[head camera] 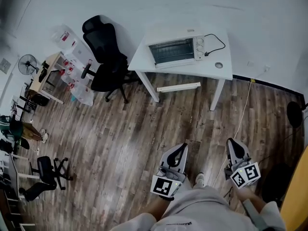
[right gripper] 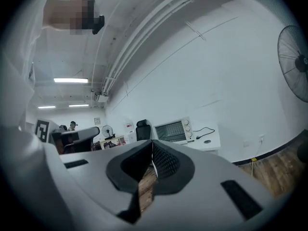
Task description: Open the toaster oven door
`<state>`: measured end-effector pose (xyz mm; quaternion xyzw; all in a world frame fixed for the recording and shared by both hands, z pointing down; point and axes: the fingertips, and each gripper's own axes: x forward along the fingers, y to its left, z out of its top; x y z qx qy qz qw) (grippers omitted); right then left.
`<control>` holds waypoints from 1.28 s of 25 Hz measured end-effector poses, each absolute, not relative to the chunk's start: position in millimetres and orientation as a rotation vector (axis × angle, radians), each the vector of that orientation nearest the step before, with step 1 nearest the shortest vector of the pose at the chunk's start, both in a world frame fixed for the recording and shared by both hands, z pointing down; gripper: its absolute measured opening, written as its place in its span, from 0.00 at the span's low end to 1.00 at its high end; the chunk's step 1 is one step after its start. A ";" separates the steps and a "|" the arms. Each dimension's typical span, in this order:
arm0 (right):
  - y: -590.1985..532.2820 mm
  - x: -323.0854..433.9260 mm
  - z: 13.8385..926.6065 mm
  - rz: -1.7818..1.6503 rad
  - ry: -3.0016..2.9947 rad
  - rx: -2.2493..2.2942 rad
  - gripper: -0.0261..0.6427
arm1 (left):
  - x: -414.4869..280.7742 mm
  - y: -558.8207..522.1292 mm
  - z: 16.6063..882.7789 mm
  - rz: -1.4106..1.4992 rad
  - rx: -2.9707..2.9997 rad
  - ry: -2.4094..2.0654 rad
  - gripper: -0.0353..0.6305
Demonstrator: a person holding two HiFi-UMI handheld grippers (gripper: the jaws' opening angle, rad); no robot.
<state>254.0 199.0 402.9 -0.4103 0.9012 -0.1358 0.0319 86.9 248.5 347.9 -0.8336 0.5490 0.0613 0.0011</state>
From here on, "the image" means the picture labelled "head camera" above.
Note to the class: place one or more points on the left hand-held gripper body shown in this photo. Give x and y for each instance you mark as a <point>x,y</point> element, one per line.
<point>166,185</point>

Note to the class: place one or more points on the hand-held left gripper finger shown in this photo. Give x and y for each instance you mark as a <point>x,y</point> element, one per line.
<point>184,159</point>
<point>167,158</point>

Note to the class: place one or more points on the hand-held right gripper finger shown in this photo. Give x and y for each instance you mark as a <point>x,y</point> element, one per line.
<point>244,150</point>
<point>230,151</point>

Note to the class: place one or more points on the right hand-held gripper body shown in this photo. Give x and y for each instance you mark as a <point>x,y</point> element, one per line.
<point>245,174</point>

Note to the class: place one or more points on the glass toaster oven door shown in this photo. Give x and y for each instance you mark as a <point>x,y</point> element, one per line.
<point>172,51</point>

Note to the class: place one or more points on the white toaster oven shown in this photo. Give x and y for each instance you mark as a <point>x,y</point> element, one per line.
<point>173,34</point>

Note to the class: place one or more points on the person's left forearm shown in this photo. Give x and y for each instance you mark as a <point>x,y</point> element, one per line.
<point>156,209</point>

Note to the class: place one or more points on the person's right forearm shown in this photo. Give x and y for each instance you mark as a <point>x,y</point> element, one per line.
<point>250,198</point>

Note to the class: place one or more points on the person's white shoe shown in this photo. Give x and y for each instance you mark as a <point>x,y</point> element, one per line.
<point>200,179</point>

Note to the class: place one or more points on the black round base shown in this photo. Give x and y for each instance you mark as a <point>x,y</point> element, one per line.
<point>276,182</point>

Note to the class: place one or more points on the person's grey sweatshirt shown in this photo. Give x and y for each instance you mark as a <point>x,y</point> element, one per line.
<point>199,208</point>

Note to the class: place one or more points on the yellow panel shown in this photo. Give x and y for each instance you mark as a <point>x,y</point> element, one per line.
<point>297,194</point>

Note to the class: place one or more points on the black round stand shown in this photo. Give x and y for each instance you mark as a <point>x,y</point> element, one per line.
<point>294,114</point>

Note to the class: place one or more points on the white long bar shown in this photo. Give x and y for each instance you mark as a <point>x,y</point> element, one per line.
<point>179,86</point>

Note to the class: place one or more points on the white table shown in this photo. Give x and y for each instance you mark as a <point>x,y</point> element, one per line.
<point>183,73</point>

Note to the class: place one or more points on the round metal table grommet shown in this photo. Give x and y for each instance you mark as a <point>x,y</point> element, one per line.
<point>218,65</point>

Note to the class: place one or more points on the clear bag of bottles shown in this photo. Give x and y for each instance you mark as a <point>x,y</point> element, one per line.
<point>79,90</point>

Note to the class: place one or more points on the large black office chair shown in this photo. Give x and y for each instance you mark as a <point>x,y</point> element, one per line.
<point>106,56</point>

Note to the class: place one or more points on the small black office chair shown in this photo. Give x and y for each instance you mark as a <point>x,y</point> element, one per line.
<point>45,172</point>

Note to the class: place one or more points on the white cardboard box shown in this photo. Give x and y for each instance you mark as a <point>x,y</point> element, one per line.
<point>79,52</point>

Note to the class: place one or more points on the white desk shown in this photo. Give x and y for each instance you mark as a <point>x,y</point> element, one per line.
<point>18,174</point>

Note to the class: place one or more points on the light wooden table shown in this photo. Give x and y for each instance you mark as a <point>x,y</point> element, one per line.
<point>38,80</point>

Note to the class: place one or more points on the black standing fan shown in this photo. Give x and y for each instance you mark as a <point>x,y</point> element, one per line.
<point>27,64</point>

